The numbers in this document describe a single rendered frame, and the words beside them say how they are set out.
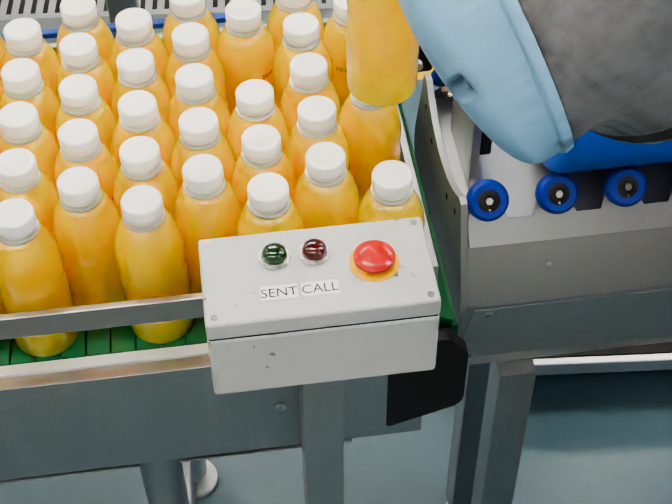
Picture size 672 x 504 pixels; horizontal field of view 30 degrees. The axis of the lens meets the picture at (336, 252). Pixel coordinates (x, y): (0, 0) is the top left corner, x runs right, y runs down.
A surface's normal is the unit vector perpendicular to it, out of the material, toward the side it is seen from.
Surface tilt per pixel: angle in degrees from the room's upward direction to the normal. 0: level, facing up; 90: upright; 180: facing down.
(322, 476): 90
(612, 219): 52
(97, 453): 90
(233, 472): 0
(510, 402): 90
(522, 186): 0
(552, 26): 71
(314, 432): 90
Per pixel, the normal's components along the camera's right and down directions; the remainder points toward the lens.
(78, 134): -0.01, -0.66
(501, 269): 0.12, 0.47
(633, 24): 0.04, 0.69
